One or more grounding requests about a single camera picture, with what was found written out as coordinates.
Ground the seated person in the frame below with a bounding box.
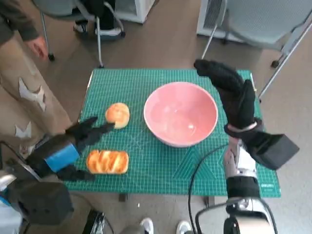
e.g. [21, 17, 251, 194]
[73, 0, 122, 37]

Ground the person's hand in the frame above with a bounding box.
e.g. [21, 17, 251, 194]
[26, 38, 48, 59]

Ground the standing person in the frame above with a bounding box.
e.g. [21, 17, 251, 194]
[0, 0, 74, 156]

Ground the looped black right arm cable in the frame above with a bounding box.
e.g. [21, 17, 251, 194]
[195, 203, 231, 234]

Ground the round toy bread bun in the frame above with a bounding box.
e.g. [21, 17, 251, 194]
[105, 102, 130, 129]

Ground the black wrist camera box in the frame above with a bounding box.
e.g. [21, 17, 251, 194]
[243, 126, 300, 171]
[9, 180, 75, 226]

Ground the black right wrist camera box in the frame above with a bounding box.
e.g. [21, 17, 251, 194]
[243, 126, 300, 171]

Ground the long black right arm cable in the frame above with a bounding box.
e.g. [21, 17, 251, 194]
[188, 143, 231, 234]

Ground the black floor device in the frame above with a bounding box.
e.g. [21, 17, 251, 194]
[82, 209, 105, 234]

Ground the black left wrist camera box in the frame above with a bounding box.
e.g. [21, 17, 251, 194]
[9, 180, 75, 226]

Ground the white vented cabinet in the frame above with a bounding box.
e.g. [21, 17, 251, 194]
[196, 0, 242, 39]

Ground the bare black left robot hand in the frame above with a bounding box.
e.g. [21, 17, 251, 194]
[25, 116, 117, 181]

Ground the long toy bread loaf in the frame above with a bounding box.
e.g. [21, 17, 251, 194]
[86, 150, 129, 175]

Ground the pink bowl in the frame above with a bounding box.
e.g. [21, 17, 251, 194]
[143, 82, 219, 149]

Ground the grey mesh office chair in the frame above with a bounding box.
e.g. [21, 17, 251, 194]
[201, 0, 312, 98]

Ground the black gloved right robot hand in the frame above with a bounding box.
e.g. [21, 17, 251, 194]
[194, 59, 256, 129]

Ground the green cutting mat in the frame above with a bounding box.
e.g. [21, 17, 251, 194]
[62, 69, 281, 198]

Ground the white shoe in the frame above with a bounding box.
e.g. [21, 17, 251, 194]
[140, 217, 155, 234]
[175, 220, 192, 234]

